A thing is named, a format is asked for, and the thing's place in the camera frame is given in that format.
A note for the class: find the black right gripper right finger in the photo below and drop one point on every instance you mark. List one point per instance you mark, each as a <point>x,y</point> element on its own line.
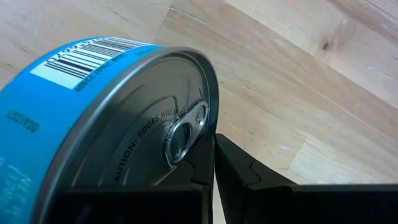
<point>242,186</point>

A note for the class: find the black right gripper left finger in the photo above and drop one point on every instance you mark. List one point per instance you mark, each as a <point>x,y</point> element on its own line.
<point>202,168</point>

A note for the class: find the teal label tuna can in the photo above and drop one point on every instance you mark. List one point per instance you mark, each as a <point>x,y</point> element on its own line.
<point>93,124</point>

